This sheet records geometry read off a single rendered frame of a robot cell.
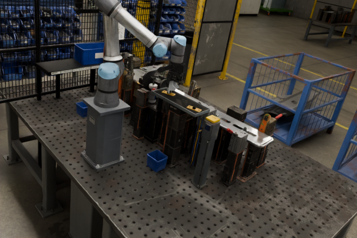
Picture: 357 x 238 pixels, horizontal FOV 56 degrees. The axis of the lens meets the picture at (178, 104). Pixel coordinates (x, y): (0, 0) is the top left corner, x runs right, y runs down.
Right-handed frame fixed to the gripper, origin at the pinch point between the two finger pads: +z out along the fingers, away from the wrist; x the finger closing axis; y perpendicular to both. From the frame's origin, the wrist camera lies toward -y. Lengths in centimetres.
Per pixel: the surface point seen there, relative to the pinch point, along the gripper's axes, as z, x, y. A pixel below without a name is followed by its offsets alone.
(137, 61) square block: 13, 69, -63
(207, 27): 21, 328, -92
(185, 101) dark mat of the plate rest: 1.6, -2.9, 13.4
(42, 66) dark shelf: 15, 3, -108
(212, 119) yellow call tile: 1.5, -14.4, 35.2
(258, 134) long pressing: 17, 19, 59
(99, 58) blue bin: 10, 42, -85
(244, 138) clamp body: 13, -1, 53
